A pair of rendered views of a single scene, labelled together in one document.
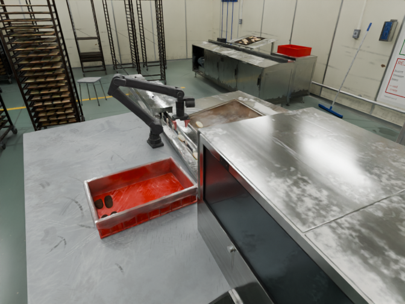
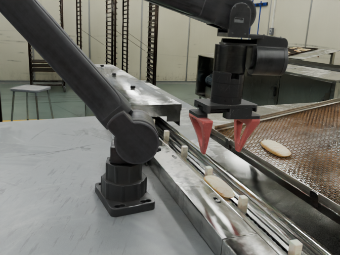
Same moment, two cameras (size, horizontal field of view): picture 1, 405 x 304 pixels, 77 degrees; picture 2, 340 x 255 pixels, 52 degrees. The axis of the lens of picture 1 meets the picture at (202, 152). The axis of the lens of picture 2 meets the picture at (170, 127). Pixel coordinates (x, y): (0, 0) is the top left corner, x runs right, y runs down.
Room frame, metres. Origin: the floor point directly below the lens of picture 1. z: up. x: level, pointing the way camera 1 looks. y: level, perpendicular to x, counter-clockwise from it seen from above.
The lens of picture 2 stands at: (0.95, 0.20, 1.14)
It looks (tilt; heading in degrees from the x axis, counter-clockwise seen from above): 15 degrees down; 5
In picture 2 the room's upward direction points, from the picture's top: 3 degrees clockwise
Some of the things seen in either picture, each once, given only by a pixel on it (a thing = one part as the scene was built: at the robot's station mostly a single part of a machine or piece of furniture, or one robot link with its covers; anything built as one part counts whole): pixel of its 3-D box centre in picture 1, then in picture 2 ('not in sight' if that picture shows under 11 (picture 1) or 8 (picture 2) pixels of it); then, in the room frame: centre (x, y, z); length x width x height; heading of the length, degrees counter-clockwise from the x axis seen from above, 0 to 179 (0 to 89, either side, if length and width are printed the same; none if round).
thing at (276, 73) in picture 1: (243, 65); (283, 86); (5.70, -0.90, 0.51); 3.00 x 1.26 x 1.03; 24
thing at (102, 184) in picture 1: (141, 191); not in sight; (0.97, 0.30, 0.87); 0.49 x 0.34 x 0.10; 120
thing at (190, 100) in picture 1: (185, 98); (252, 40); (1.61, 0.11, 1.13); 0.11 x 0.09 x 0.12; 101
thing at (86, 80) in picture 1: (91, 91); (32, 107); (4.75, 2.11, 0.23); 0.36 x 0.36 x 0.46; 86
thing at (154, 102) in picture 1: (145, 91); (117, 84); (2.58, 0.59, 0.89); 1.25 x 0.18 x 0.09; 24
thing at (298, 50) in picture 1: (293, 50); not in sight; (4.96, -1.68, 0.93); 0.51 x 0.36 x 0.13; 28
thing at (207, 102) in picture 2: (180, 112); (226, 91); (1.60, 0.15, 1.04); 0.10 x 0.07 x 0.07; 114
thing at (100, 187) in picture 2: (154, 138); (124, 179); (1.57, 0.33, 0.86); 0.12 x 0.09 x 0.08; 32
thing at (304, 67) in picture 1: (288, 78); not in sight; (4.96, -1.68, 0.44); 0.70 x 0.55 x 0.87; 24
